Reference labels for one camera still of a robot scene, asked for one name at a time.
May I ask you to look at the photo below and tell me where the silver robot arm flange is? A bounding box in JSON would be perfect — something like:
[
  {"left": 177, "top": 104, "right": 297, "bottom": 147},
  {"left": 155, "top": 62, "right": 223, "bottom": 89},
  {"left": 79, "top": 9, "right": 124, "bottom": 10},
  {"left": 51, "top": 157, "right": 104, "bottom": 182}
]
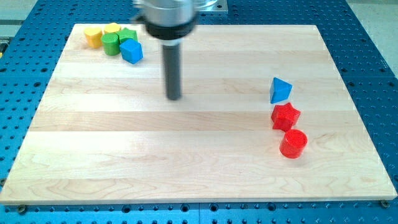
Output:
[{"left": 133, "top": 0, "right": 197, "bottom": 47}]

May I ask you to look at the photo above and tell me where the blue triangle block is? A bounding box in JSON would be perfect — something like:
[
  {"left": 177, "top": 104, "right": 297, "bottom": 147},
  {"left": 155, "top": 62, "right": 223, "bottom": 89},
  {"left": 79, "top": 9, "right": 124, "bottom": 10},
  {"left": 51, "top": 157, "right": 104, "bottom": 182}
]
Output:
[{"left": 270, "top": 77, "right": 293, "bottom": 104}]

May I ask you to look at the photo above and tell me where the blue cube block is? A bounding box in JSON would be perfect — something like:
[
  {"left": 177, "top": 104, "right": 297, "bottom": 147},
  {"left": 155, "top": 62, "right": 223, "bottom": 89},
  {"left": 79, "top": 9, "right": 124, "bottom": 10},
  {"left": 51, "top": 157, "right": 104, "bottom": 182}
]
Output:
[{"left": 120, "top": 39, "right": 143, "bottom": 64}]

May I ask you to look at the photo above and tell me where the light wooden board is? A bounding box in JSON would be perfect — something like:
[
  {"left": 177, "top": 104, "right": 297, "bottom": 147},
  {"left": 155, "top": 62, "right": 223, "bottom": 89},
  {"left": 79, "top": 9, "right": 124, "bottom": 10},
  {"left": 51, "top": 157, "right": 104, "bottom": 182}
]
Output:
[{"left": 1, "top": 24, "right": 397, "bottom": 205}]

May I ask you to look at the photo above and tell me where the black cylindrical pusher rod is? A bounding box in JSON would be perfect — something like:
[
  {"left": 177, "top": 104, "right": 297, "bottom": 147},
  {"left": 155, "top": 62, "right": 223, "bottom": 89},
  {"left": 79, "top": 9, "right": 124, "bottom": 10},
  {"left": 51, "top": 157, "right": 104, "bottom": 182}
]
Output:
[{"left": 162, "top": 44, "right": 182, "bottom": 100}]

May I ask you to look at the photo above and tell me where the red star block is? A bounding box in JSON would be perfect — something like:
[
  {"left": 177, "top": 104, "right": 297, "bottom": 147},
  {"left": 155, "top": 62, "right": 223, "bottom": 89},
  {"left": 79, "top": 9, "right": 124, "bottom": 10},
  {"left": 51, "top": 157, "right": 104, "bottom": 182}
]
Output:
[{"left": 271, "top": 103, "right": 301, "bottom": 132}]

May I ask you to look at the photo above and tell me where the red cylinder block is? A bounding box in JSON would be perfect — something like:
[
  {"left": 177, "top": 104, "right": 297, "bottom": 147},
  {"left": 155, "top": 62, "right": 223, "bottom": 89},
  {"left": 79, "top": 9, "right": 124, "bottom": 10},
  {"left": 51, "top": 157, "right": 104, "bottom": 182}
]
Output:
[{"left": 279, "top": 129, "right": 308, "bottom": 159}]

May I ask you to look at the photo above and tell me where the green star block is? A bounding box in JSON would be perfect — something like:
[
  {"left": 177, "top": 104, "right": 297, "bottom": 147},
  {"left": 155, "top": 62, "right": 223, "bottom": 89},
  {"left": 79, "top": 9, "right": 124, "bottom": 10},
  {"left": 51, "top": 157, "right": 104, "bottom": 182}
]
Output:
[{"left": 116, "top": 28, "right": 138, "bottom": 44}]

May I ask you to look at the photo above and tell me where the green cylinder block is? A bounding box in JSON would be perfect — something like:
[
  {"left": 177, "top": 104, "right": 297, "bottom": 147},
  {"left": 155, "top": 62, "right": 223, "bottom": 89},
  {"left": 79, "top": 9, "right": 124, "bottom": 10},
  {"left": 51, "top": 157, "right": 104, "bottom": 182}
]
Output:
[{"left": 101, "top": 33, "right": 120, "bottom": 56}]

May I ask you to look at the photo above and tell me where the yellow hexagon block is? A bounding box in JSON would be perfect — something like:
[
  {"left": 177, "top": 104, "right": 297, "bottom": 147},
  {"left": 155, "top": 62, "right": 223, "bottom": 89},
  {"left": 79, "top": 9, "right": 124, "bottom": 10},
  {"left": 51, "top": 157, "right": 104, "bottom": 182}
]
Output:
[{"left": 103, "top": 22, "right": 121, "bottom": 34}]

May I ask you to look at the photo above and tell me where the yellow heart block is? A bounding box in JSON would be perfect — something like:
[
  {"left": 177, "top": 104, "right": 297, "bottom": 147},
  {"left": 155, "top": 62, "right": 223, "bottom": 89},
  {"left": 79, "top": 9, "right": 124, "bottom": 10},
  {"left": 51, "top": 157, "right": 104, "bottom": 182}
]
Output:
[{"left": 84, "top": 27, "right": 103, "bottom": 49}]

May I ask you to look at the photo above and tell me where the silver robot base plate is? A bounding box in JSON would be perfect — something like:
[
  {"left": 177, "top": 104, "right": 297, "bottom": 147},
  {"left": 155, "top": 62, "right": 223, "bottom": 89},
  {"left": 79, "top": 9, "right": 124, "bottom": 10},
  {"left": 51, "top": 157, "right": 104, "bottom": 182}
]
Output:
[{"left": 194, "top": 0, "right": 228, "bottom": 14}]

